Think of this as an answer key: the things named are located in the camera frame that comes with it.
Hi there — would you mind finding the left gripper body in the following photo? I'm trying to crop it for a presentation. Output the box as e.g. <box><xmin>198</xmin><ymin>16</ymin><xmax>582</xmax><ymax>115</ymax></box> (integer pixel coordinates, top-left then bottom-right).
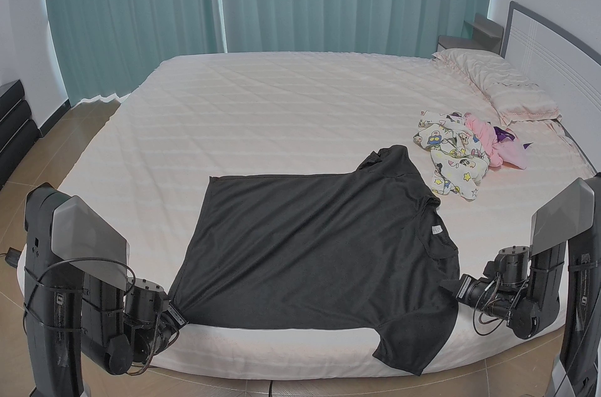
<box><xmin>157</xmin><ymin>301</ymin><xmax>188</xmax><ymax>342</ymax></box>

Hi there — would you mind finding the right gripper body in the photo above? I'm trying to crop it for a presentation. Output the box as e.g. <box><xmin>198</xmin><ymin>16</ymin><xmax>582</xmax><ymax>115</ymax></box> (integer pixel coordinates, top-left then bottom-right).
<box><xmin>453</xmin><ymin>273</ymin><xmax>495</xmax><ymax>307</ymax></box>

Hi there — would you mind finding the black T-shirt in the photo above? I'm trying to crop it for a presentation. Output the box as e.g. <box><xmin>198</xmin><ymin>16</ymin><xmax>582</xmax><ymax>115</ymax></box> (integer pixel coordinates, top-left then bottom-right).
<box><xmin>168</xmin><ymin>145</ymin><xmax>462</xmax><ymax>376</ymax></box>

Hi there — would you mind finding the white printed pyjama top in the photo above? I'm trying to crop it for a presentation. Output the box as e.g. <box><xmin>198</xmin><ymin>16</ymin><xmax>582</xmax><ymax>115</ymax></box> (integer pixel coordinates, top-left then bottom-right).
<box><xmin>413</xmin><ymin>110</ymin><xmax>491</xmax><ymax>201</ymax></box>

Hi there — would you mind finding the pink garment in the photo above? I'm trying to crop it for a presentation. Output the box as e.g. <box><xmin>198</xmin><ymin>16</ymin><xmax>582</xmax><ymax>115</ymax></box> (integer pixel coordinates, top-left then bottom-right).
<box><xmin>464</xmin><ymin>113</ymin><xmax>529</xmax><ymax>170</ymax></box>

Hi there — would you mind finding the purple garment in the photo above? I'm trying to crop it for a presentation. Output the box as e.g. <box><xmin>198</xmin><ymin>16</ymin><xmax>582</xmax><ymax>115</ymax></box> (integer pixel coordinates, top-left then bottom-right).
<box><xmin>492</xmin><ymin>126</ymin><xmax>536</xmax><ymax>149</ymax></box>

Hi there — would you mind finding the pale pink pillow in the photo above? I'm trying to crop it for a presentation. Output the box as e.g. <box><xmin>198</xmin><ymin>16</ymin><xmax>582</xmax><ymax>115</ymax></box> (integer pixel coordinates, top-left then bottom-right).
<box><xmin>432</xmin><ymin>48</ymin><xmax>562</xmax><ymax>126</ymax></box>

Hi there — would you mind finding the bed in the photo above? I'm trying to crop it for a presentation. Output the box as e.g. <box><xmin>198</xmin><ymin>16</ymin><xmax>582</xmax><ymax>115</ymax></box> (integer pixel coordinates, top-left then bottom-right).
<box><xmin>16</xmin><ymin>1</ymin><xmax>601</xmax><ymax>379</ymax></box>

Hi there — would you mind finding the black chest of drawers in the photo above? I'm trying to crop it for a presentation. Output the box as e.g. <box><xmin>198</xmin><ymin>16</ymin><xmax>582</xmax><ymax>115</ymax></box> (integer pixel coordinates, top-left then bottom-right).
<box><xmin>0</xmin><ymin>79</ymin><xmax>40</xmax><ymax>189</ymax></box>

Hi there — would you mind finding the grey bedside table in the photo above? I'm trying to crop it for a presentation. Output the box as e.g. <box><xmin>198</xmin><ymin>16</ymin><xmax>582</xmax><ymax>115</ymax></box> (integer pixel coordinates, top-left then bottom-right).
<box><xmin>438</xmin><ymin>13</ymin><xmax>505</xmax><ymax>55</ymax></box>

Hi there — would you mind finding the black cable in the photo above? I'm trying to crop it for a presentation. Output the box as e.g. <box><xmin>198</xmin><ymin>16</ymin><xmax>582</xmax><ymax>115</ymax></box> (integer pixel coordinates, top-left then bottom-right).
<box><xmin>472</xmin><ymin>301</ymin><xmax>517</xmax><ymax>337</ymax></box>
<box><xmin>23</xmin><ymin>258</ymin><xmax>138</xmax><ymax>330</ymax></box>

